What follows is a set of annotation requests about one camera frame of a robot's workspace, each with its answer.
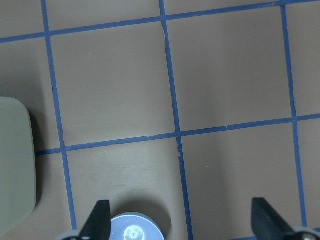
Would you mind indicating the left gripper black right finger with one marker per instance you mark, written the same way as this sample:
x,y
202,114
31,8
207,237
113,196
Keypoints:
x,y
266,223

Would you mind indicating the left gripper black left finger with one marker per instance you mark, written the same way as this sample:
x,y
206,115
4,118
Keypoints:
x,y
98,224

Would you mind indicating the light blue round cup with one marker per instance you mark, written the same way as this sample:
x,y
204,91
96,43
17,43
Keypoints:
x,y
134,226

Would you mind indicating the grey-green rounded tray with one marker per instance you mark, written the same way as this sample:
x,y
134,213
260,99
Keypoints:
x,y
17,165

